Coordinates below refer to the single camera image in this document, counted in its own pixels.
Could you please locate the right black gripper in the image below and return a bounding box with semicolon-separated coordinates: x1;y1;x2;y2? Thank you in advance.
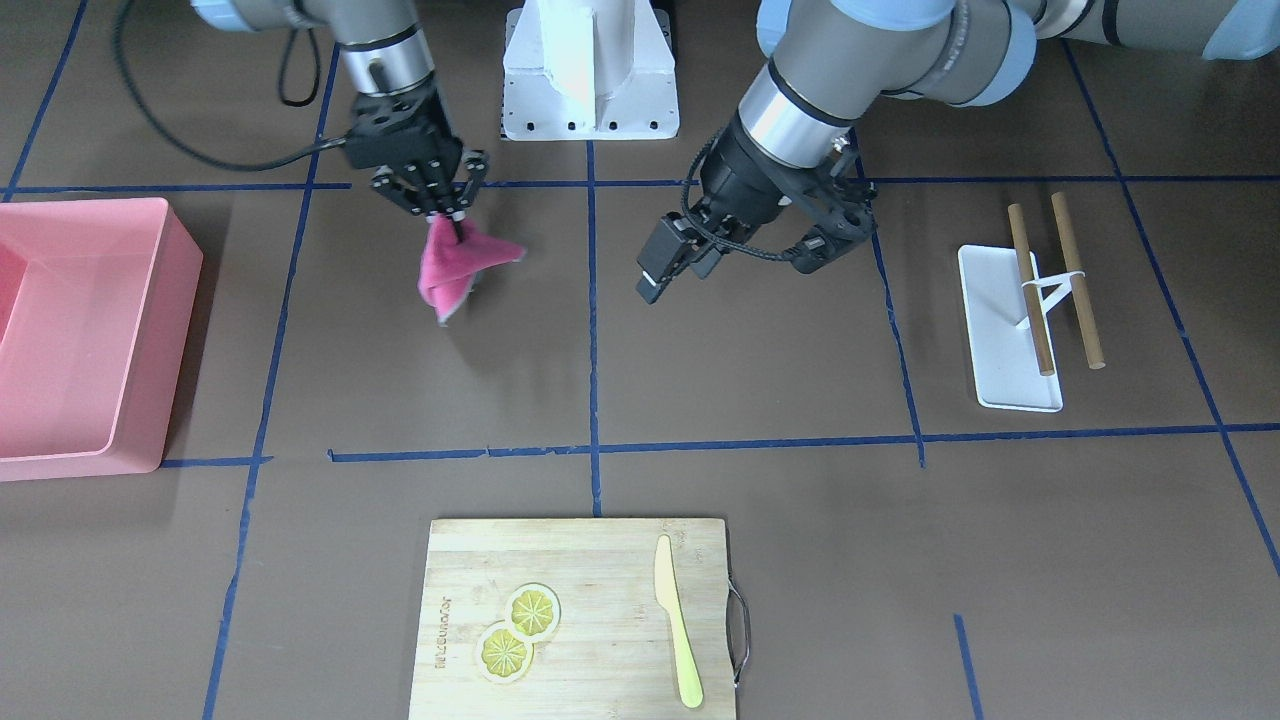
344;78;490;223

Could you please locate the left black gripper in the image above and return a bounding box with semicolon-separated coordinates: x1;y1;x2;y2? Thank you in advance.
636;117;876;305

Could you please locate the pink microfiber cloth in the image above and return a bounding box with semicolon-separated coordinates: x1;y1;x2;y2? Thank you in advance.
417;214;527;327

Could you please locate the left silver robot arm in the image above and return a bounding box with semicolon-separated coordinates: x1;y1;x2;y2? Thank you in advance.
636;1;1279;304

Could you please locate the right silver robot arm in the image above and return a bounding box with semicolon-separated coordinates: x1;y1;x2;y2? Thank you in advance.
191;1;489;223

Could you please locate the white column with base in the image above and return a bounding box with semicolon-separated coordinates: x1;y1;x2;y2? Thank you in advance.
500;1;681;142

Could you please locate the wooden rack rod one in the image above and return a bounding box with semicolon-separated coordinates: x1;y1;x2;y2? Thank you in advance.
1007;204;1056;377

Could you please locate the yellow plastic knife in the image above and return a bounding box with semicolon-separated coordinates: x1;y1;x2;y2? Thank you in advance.
653;534;705;708

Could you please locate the white rack tray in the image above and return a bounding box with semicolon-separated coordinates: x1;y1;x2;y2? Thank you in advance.
957;245;1062;413

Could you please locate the pink plastic bin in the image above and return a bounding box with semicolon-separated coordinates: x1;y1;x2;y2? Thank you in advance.
1;197;204;482

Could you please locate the lemon slice one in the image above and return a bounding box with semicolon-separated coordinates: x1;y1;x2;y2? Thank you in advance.
504;582;562;644

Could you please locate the wooden rack rod two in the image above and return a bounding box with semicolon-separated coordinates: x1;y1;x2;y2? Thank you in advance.
1050;191;1107;370

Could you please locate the bamboo cutting board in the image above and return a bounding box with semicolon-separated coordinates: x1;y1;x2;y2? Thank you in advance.
407;518;737;719

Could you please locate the black camera cable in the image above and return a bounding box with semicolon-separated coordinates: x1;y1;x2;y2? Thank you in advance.
111;0;351;173

